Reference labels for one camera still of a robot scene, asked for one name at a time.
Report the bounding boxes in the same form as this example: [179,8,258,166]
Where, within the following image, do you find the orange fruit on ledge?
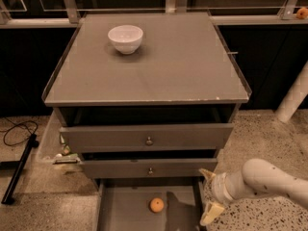
[296,7,308,19]

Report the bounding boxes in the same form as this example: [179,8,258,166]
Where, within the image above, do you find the clear plastic bin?
[36,114,80,165]

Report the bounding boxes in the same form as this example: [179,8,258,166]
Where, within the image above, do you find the white post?
[275,61,308,123]

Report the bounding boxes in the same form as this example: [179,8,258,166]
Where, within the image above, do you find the orange round fruit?
[149,197,165,214]

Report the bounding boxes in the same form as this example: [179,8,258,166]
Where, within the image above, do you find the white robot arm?
[199,159,308,226]

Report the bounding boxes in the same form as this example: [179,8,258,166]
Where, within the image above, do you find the grey bottom drawer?
[95,177,207,231]

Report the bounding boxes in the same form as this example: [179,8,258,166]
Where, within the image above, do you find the white ceramic bowl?
[108,25,143,55]

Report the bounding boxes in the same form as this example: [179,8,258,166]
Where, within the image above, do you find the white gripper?
[199,168,234,226]

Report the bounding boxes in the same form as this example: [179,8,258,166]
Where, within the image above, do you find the grey top drawer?
[60,123,233,153]

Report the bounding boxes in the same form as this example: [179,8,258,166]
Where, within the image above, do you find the metal railing frame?
[0,0,308,28]

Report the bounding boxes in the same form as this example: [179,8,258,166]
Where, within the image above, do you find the black stand leg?
[1,134,39,205]

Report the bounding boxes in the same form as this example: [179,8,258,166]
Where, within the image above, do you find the grey drawer cabinet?
[41,12,252,231]

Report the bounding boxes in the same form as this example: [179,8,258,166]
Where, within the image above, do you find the grey drawer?
[95,177,207,231]
[81,159,218,179]
[60,123,233,153]

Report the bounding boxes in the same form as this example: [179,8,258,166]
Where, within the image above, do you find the grey middle drawer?
[81,159,218,179]

